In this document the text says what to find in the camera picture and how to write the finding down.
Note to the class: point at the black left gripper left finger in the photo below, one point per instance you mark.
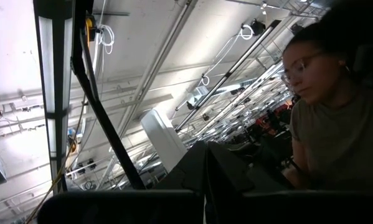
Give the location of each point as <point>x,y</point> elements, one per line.
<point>120,207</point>

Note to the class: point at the person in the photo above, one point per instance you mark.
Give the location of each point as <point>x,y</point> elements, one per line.
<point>329,140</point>

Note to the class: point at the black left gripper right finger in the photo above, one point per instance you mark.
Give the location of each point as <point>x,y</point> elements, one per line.
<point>314,208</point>

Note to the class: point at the black angular equipment housing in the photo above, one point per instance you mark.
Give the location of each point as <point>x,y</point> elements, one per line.
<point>217,168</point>

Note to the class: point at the long ceiling light bar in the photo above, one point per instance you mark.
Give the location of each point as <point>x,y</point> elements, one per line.
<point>226,76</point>

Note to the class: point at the white building pillar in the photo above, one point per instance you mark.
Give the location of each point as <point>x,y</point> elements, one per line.
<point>162,140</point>

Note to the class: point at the black diagonal frame brace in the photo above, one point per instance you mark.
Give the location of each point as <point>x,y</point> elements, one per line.
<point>102,115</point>

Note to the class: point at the black overhead light bar frame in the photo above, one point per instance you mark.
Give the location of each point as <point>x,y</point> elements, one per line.
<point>58,77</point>

